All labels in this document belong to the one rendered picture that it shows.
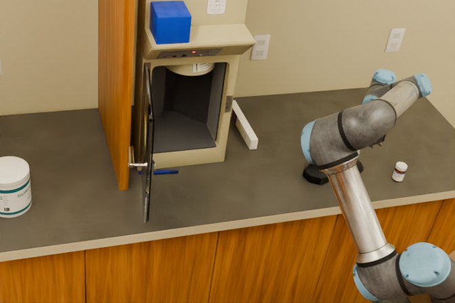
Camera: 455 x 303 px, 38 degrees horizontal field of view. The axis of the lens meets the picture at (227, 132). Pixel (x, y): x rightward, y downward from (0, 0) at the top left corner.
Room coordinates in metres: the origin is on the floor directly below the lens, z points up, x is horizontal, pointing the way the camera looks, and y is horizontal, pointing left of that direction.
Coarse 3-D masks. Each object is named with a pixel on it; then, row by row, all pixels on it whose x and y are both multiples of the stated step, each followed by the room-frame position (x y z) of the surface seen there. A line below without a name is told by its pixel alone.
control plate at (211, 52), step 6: (162, 54) 1.72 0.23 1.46; (168, 54) 1.73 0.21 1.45; (174, 54) 1.74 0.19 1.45; (180, 54) 1.75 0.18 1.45; (186, 54) 1.76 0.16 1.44; (192, 54) 1.77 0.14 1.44; (198, 54) 1.78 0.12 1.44; (204, 54) 1.79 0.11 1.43; (210, 54) 1.80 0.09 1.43; (216, 54) 1.81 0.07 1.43
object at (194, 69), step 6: (168, 66) 1.87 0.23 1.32; (174, 66) 1.86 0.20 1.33; (180, 66) 1.85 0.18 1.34; (186, 66) 1.85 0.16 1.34; (192, 66) 1.85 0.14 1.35; (198, 66) 1.86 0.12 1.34; (204, 66) 1.87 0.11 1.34; (210, 66) 1.89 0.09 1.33; (180, 72) 1.84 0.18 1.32; (186, 72) 1.84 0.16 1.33; (192, 72) 1.85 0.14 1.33; (198, 72) 1.85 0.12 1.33; (204, 72) 1.87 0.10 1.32
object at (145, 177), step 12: (144, 96) 1.71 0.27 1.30; (144, 108) 1.68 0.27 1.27; (144, 120) 1.65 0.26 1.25; (144, 144) 1.60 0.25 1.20; (144, 156) 1.57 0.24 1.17; (144, 168) 1.54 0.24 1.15; (144, 180) 1.52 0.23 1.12; (144, 192) 1.49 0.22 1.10; (144, 204) 1.46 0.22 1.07; (144, 216) 1.46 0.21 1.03
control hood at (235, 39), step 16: (192, 32) 1.78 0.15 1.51; (208, 32) 1.79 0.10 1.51; (224, 32) 1.81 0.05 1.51; (240, 32) 1.82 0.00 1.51; (144, 48) 1.76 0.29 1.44; (160, 48) 1.67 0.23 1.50; (176, 48) 1.69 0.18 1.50; (192, 48) 1.71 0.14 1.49; (208, 48) 1.74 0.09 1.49; (224, 48) 1.77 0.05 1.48; (240, 48) 1.80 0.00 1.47
